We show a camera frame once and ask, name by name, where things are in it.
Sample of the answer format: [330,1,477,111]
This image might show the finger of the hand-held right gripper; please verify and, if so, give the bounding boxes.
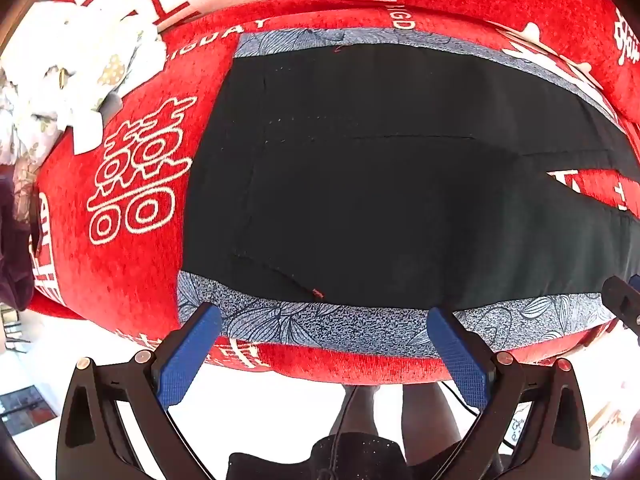
[601,275,640,347]

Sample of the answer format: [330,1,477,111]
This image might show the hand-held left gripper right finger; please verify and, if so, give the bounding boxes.
[426,306,593,480]

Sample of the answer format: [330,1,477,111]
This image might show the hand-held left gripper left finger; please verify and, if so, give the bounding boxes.
[56,302,223,480]

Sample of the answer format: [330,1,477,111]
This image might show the black pants with patterned stripes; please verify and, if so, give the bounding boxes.
[176,27,640,361]

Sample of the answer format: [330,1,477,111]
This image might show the person's bare leg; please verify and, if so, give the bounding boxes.
[400,381,463,467]
[330,385,378,441]

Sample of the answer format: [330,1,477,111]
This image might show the red printed blanket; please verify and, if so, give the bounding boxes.
[25,0,640,386]

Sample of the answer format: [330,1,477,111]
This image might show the person's legs in dark skirt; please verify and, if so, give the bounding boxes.
[229,431,403,480]

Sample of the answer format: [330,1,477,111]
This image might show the dark purple cloth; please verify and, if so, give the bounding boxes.
[0,180,42,312]

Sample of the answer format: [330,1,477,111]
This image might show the white floral cloth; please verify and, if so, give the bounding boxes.
[0,0,168,173]

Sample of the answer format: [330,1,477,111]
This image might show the black cable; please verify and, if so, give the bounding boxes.
[327,385,363,480]

